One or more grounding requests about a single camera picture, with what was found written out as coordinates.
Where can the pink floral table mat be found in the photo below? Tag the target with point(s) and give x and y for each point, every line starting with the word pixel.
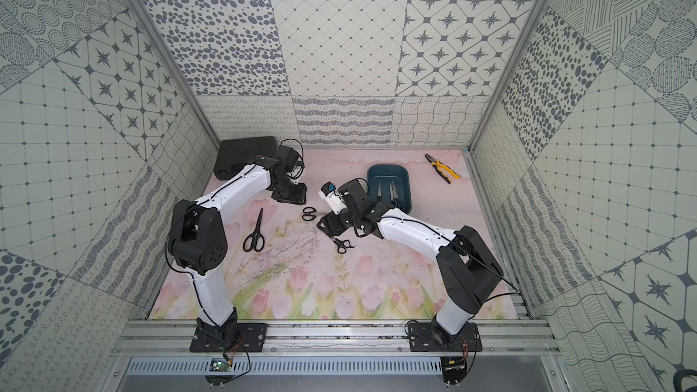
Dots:
pixel 300 275

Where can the teal plastic storage box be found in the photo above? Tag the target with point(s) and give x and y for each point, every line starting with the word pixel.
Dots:
pixel 386 174

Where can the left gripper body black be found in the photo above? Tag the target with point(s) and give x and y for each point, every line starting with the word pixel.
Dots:
pixel 290 193

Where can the black plastic tool case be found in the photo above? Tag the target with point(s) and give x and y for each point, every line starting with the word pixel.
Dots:
pixel 234 154

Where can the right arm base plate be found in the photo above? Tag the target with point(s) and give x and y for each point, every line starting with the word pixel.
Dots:
pixel 430 337

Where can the aluminium rail frame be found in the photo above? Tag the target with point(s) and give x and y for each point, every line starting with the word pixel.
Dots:
pixel 500 337

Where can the white slotted cable duct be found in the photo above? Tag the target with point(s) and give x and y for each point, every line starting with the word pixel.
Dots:
pixel 295 366

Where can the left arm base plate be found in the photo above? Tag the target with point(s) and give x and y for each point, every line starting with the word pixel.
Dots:
pixel 246 336

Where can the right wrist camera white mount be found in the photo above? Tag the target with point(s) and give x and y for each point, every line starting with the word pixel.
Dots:
pixel 329 193

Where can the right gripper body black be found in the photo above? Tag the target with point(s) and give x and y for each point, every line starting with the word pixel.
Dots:
pixel 342 221

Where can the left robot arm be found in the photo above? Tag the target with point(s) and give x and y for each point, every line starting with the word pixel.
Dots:
pixel 197 241

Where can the large blue-black handled scissors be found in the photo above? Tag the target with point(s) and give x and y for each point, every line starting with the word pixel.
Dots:
pixel 255 242

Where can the small black scissors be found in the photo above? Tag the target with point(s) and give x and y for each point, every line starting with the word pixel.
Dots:
pixel 309 213

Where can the slim black scissors with hook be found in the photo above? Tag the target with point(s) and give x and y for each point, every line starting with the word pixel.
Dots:
pixel 342 246

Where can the yellow black pliers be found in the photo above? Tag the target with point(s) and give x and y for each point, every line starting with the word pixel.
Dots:
pixel 443 170

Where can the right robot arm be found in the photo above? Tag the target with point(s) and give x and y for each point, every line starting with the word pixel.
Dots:
pixel 468 268

